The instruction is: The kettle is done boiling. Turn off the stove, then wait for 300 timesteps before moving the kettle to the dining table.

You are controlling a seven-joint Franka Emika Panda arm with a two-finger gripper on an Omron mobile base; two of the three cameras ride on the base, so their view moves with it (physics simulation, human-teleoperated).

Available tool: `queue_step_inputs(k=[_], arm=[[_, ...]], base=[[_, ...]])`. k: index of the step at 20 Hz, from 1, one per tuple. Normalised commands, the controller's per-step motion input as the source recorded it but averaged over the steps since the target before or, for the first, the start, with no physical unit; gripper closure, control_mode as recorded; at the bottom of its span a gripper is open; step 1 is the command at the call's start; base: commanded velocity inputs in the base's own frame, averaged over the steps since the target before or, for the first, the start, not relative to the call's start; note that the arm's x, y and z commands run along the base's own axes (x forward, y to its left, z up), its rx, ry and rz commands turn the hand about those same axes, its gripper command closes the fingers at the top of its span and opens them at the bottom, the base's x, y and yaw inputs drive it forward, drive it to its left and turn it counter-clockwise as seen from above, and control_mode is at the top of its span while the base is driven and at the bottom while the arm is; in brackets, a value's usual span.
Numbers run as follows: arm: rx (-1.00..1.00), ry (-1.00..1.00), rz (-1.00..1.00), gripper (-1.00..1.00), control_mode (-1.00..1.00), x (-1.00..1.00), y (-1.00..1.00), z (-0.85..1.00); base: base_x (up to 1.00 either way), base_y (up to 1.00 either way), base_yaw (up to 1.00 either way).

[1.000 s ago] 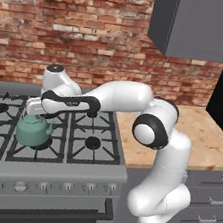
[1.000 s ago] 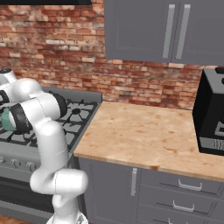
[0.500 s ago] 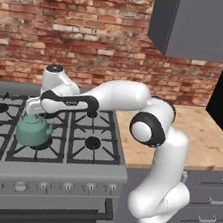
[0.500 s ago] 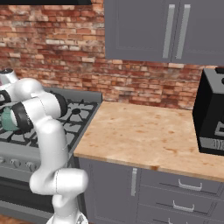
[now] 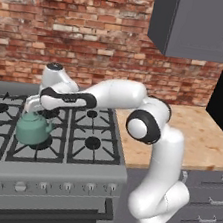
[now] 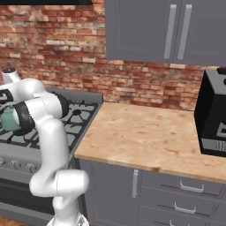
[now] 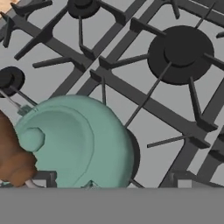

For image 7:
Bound teal kettle brown handle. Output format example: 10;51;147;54
0;88;142;189

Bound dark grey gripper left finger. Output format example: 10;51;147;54
32;171;58;189

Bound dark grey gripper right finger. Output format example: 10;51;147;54
159;170;224;189

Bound grey gas hob black grates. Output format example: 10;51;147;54
0;0;224;189

